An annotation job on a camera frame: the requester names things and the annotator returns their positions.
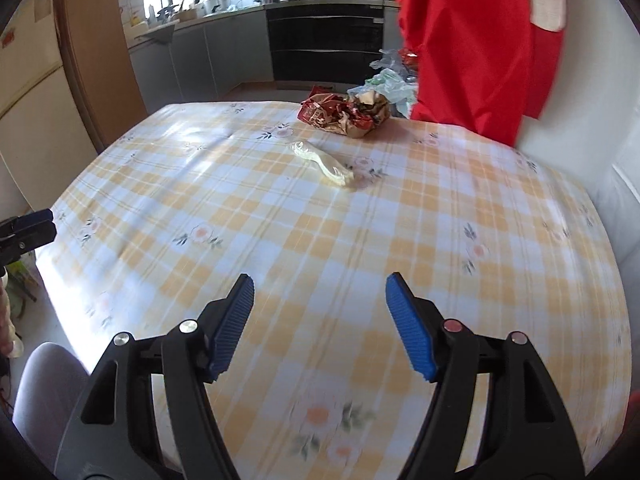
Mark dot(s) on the red hanging garment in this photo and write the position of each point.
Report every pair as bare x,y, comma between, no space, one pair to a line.
465,50

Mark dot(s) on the red gold wrapper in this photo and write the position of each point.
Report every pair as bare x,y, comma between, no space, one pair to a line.
345,112

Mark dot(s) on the yellow plaid floral tablecloth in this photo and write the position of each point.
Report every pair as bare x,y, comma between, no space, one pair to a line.
300,220

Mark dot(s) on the translucent yellowish plastic bundle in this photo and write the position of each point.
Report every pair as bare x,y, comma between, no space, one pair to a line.
325,165

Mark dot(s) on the person's leg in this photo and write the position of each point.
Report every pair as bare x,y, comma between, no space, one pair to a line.
45,400

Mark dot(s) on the person's left hand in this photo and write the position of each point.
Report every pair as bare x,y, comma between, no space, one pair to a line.
5,320

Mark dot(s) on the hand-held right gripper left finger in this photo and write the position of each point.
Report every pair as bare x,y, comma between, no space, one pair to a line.
230,330

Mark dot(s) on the curved kitchen faucet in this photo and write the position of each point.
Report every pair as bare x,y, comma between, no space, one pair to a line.
170,0

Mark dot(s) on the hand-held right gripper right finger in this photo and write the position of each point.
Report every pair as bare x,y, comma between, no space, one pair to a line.
412,330

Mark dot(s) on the black built-in oven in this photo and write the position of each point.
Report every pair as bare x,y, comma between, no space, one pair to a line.
325,45

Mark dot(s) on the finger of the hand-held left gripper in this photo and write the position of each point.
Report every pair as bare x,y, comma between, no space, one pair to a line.
30,242
35,217

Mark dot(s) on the colourful bags on floor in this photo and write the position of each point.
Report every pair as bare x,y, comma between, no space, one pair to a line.
22,285

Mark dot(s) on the pile of plastic bags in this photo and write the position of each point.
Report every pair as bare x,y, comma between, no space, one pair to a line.
395,90

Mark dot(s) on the grey lower cabinets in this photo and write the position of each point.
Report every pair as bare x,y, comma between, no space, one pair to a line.
200,60

